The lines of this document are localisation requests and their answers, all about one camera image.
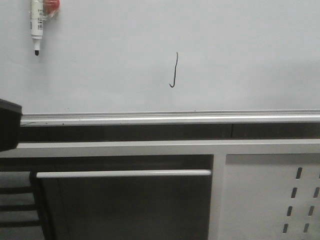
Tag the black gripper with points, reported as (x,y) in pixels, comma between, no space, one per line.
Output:
(10,124)

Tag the white whiteboard marker pen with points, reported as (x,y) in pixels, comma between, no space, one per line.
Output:
(36,24)

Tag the red round magnet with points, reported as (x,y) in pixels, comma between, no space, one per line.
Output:
(51,8)

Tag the large whiteboard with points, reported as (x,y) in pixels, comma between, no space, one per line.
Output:
(100,56)

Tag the aluminium whiteboard marker tray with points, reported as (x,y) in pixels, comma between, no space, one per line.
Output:
(171,118)

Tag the dark panel with white bar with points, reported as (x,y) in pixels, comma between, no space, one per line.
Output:
(128,205)

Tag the white perforated metal panel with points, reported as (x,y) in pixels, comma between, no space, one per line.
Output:
(271,197)

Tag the white metal frame stand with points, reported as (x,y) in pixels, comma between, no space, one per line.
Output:
(219,149)

